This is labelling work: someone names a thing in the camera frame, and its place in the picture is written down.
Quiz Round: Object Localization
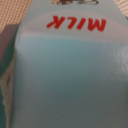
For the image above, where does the grey teal gripper finger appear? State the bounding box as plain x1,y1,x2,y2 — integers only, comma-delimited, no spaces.
0,24,18,128

